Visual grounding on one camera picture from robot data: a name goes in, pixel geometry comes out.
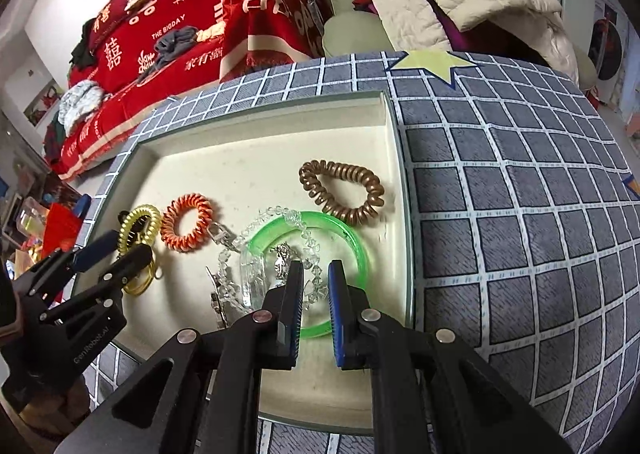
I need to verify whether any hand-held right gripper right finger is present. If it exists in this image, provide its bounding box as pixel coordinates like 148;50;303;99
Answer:
328;259;576;454

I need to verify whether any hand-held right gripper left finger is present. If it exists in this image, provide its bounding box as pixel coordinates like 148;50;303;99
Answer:
52;260;305;454

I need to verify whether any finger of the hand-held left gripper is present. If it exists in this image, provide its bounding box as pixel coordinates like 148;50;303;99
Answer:
40;245;153;331
15;231;121;295

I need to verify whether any gold hoop ring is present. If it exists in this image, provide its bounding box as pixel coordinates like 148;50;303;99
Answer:
122;258;164;296

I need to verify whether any orange spiral hair tie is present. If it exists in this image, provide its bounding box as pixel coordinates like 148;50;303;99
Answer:
159;192;214;253

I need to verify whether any yellow spiral hair tie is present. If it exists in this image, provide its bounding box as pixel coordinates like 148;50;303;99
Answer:
116;204;164;255

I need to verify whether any small silver charm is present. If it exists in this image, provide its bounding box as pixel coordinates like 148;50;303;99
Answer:
270;243;295;279

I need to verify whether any green translucent bangle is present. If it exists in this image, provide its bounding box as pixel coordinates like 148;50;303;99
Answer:
239;210;371;341

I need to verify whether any silver hair clip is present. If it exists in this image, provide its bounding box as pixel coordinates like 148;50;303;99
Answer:
204;266;232;331

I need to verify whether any clear crystal bead bracelet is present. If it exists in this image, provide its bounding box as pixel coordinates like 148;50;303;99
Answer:
207;206;329;313

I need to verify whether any white shallow tray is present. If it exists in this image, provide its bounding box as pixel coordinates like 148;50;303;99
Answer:
65;90;417;438

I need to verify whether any bronze spiral hair tie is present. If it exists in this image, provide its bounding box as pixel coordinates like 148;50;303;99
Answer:
298;159;386;227

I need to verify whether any pale blue white cloth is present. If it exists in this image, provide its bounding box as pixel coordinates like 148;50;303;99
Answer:
57;80;107;133

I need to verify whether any grey checked tablecloth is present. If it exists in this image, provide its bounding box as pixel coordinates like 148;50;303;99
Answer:
75;50;640;454

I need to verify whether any black garment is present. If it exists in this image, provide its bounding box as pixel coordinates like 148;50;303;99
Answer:
69;18;102;68

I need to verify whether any grey garment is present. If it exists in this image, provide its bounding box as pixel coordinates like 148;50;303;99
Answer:
137;26;202;84

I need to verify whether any red patterned cushion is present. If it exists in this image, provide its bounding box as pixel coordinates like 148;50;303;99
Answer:
92;0;149;42

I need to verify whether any red printed blanket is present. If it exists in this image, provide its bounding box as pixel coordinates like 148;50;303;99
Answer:
45;0;334;183

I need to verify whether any pale green armchair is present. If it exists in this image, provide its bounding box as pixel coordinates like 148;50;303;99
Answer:
315;0;599;90

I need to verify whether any purple garment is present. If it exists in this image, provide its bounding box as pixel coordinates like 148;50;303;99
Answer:
440;8;502;53

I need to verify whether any white washing machine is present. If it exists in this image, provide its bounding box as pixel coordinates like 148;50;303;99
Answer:
587;0;632;105

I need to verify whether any unframed wall picture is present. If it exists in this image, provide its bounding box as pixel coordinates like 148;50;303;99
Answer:
25;81;64;128

